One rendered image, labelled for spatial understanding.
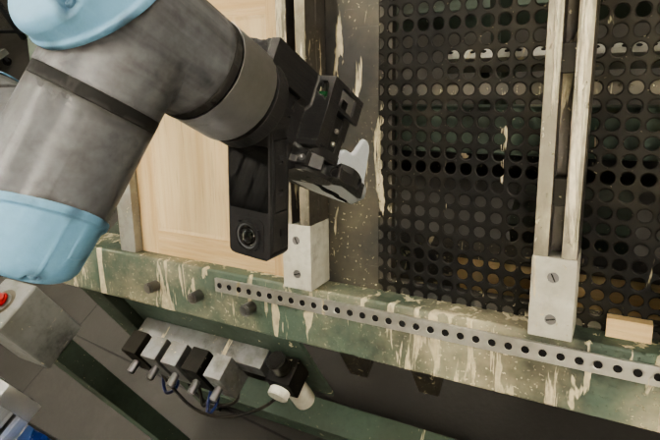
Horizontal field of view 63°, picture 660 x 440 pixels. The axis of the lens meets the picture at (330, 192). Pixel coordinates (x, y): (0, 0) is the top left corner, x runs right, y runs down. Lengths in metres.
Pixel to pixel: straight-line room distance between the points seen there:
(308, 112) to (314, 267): 0.59
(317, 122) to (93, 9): 0.20
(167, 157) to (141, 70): 0.93
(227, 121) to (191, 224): 0.87
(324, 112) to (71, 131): 0.20
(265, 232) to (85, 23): 0.21
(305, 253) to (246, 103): 0.65
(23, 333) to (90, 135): 1.15
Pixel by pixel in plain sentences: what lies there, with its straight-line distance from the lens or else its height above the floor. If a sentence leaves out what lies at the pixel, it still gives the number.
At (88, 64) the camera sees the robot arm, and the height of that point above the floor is 1.59.
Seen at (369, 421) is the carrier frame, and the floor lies 0.18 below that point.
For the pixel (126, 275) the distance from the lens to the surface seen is 1.37.
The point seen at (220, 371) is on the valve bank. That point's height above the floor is 0.76.
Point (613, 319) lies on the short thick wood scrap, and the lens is 0.92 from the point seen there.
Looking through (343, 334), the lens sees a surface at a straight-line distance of 1.03.
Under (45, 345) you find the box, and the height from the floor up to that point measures 0.81.
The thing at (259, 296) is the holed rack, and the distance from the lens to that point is 1.10.
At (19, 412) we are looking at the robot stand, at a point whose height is 0.94.
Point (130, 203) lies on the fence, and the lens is 1.31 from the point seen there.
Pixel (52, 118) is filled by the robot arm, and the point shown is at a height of 1.58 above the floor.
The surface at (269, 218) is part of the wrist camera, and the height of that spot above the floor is 1.42.
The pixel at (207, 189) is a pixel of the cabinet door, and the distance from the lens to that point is 1.17.
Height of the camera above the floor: 1.69
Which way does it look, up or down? 41 degrees down
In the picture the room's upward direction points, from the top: 23 degrees counter-clockwise
